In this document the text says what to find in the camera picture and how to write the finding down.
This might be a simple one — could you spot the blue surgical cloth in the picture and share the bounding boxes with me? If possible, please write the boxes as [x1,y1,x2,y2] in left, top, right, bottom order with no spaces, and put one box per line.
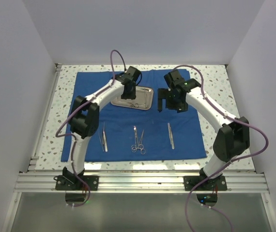
[60,69,208,163]

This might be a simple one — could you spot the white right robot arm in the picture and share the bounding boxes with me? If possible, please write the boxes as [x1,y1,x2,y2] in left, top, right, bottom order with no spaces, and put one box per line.
[157,69,250,190]

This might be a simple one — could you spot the steel instrument tray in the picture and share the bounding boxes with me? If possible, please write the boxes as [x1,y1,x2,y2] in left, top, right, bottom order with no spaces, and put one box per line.
[110,86,154,111]

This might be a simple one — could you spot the steel scalpel handle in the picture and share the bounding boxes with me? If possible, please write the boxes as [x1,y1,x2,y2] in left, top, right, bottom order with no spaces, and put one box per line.
[168,123,175,149]

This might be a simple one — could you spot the thin steel tweezers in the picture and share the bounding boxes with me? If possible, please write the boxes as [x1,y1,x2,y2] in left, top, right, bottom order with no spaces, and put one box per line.
[103,122,108,152]
[98,123,105,152]

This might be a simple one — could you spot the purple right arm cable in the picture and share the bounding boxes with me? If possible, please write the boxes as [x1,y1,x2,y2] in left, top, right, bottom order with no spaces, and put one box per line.
[174,64,269,232]

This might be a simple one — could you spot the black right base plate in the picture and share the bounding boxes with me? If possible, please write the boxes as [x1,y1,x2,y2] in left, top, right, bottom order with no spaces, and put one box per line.
[183,175,228,191]

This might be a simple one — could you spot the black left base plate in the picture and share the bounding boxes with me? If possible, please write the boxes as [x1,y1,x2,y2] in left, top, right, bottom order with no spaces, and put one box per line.
[53,175,99,191]

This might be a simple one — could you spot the aluminium front rail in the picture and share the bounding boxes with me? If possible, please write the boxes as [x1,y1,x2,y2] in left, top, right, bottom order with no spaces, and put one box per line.
[14,170,269,193]

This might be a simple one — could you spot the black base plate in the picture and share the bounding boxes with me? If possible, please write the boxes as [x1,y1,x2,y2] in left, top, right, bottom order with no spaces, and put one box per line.
[53,175,99,191]
[183,175,228,191]

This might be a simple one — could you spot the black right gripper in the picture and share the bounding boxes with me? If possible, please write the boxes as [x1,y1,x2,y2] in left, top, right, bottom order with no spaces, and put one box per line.
[158,88,188,113]

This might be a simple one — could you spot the steel curved scissors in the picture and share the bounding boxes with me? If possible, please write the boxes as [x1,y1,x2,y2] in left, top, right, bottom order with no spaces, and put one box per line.
[130,103,139,108]

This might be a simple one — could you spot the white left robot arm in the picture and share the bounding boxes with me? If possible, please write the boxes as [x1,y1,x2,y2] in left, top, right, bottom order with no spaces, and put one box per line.
[62,66,142,190]

